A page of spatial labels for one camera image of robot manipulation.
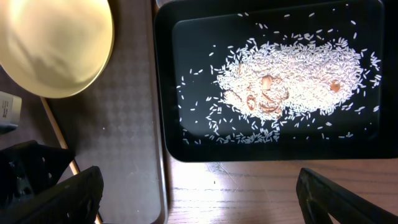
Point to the brown plastic serving tray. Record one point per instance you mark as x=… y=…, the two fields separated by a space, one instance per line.
x=111 y=124

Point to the black food waste tray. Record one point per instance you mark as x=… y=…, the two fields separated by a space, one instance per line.
x=382 y=145

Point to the yellow round plate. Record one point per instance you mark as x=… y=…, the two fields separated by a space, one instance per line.
x=55 y=49

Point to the spilled rice pile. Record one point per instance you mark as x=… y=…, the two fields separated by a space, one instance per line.
x=244 y=79

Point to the wooden chopstick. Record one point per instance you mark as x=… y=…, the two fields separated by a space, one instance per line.
x=61 y=140

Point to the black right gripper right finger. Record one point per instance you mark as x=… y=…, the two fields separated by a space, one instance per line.
x=321 y=199

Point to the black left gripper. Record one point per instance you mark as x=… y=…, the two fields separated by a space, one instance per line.
x=28 y=168

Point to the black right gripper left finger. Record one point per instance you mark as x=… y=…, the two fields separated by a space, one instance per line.
x=75 y=200

